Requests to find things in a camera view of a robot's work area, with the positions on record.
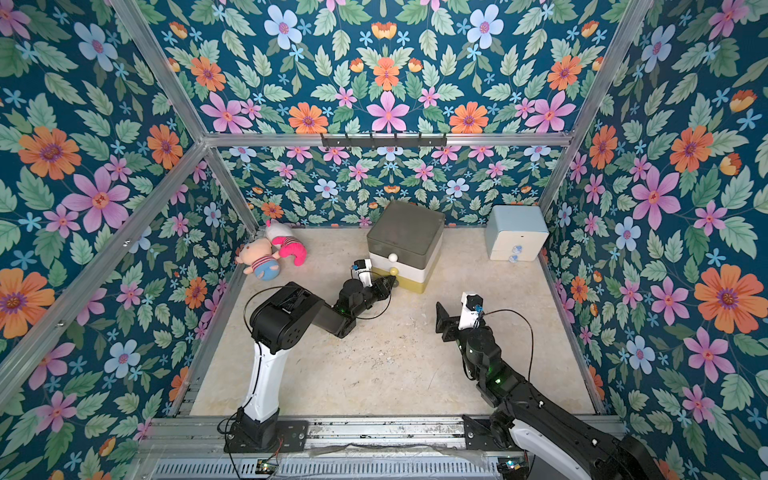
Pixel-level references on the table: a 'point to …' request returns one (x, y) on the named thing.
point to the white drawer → (405, 270)
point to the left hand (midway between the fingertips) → (397, 274)
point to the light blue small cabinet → (515, 233)
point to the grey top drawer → (415, 247)
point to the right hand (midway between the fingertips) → (450, 302)
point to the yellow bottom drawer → (403, 282)
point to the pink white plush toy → (281, 236)
